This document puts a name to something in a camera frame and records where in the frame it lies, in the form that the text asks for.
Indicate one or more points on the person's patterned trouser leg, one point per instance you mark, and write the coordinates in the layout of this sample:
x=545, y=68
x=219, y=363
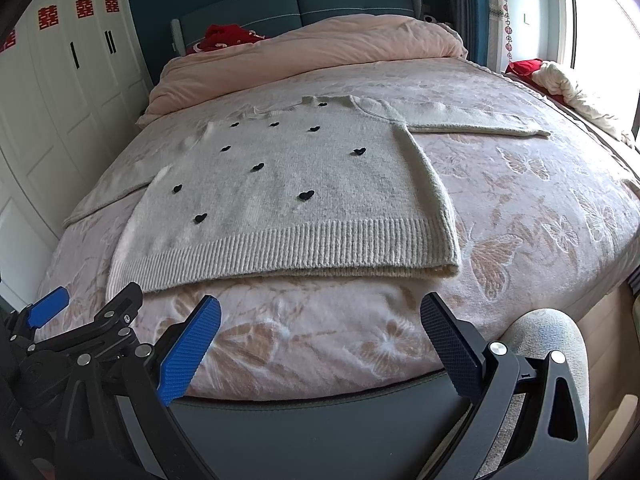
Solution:
x=552, y=336

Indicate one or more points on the blue grey curtain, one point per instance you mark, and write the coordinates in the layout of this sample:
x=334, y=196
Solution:
x=478, y=23

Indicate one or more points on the pink duvet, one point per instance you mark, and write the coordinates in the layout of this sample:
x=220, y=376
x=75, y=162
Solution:
x=333, y=42

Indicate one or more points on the white wardrobe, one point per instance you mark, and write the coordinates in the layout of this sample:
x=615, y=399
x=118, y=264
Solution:
x=73, y=84

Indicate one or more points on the teal upholstered headboard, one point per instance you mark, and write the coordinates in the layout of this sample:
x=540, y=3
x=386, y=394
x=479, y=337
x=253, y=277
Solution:
x=275, y=17

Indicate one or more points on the red cloth on windowsill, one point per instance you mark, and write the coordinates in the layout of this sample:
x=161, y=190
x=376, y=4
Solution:
x=523, y=71

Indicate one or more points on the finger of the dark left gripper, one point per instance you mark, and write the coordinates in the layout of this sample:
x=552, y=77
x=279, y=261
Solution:
x=110, y=329

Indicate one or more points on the beige sweater with black hearts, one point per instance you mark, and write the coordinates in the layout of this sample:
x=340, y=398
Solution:
x=329, y=185

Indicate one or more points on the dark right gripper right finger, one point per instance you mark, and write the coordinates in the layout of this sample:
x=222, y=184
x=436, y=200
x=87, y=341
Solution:
x=504, y=434

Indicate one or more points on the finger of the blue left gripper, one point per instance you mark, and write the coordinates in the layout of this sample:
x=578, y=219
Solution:
x=41, y=312

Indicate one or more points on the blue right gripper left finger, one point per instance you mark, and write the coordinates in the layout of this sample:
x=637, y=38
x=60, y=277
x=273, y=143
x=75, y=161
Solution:
x=156, y=375

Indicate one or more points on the red pillow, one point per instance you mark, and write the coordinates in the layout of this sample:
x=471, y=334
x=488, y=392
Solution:
x=219, y=37

